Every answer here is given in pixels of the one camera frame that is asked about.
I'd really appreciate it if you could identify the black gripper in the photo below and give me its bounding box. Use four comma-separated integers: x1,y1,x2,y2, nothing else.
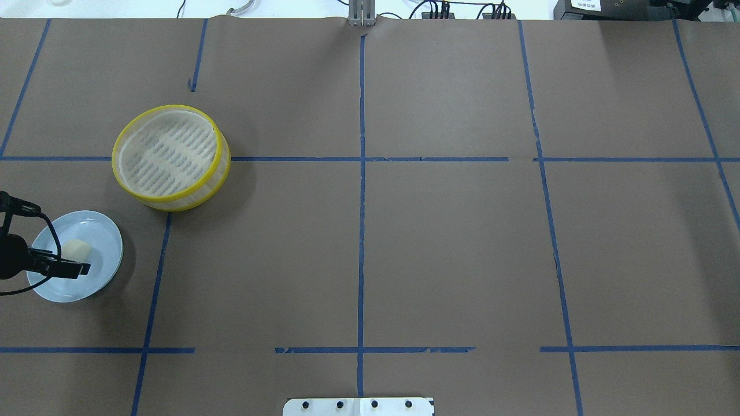
1,234,91,280

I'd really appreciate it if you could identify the white steamed bun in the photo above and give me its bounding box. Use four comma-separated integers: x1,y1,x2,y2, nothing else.
61,239,93,263

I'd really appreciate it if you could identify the white steamer liner cloth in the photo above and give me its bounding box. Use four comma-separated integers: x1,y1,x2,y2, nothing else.
119,110,219,197

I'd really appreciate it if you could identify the yellow rimmed steamer basket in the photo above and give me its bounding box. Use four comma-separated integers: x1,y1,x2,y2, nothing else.
112,105,231,212

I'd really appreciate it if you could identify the light blue plate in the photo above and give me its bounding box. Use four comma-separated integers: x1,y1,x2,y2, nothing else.
34,210,123,303

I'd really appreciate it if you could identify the black computer box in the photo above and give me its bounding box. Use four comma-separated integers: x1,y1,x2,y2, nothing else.
553,1,727,21

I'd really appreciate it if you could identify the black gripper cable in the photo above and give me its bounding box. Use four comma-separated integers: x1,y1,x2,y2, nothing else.
0,211,63,296

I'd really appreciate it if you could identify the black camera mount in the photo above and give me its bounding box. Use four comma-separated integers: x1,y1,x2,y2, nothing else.
1,191,43,236

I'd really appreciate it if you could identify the white camera stand pillar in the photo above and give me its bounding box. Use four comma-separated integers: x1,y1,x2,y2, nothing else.
282,397,435,415

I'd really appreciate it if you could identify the aluminium frame post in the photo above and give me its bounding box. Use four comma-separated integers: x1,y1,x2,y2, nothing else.
346,0,377,27

